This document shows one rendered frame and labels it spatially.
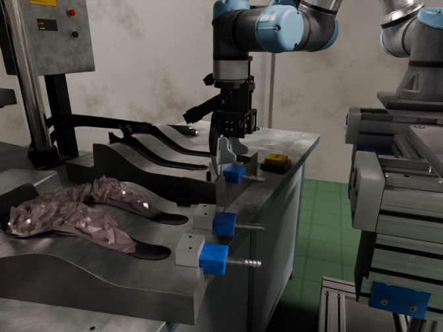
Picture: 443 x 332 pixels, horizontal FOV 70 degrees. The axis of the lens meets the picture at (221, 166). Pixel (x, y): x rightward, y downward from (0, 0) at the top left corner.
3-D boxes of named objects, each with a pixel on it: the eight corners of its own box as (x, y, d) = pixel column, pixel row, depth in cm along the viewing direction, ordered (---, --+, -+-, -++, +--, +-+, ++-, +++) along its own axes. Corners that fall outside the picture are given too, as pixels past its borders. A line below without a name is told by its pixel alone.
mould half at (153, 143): (256, 179, 95) (258, 136, 90) (216, 219, 73) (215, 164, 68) (128, 155, 116) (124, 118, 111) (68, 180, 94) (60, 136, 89)
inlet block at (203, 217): (264, 232, 62) (265, 208, 61) (262, 247, 58) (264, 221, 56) (199, 226, 65) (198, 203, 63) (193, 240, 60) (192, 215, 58)
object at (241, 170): (267, 186, 75) (268, 165, 73) (260, 194, 71) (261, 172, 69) (218, 176, 80) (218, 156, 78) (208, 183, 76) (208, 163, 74)
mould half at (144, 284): (224, 228, 69) (224, 182, 65) (194, 326, 45) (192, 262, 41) (22, 210, 77) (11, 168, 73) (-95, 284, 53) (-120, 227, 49)
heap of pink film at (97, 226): (166, 208, 66) (163, 173, 63) (128, 261, 49) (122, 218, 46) (53, 198, 70) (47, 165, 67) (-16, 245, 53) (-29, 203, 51)
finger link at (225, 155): (231, 180, 69) (236, 138, 68) (207, 176, 71) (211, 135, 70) (236, 178, 72) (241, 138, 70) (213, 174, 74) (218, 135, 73)
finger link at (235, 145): (246, 170, 76) (244, 137, 71) (225, 166, 79) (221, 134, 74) (251, 164, 79) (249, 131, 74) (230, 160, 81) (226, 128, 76)
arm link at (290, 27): (319, 6, 56) (273, 11, 64) (277, 0, 50) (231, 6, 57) (314, 53, 59) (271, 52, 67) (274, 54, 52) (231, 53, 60)
